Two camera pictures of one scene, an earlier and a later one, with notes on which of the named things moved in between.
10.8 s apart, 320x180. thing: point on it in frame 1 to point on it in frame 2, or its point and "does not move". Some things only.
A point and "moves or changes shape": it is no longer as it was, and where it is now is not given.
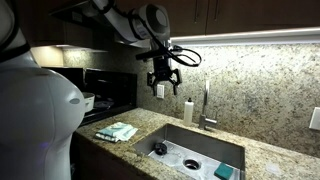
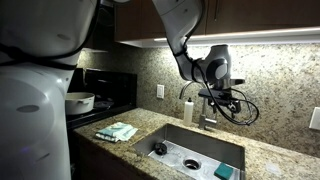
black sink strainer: x=160 y=149 does not move
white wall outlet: x=315 y=120 does not move
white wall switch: x=160 y=91 does not move
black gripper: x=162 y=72 to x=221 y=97
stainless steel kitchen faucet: x=203 y=120 moves or changes shape
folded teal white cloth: x=119 y=131 does not move
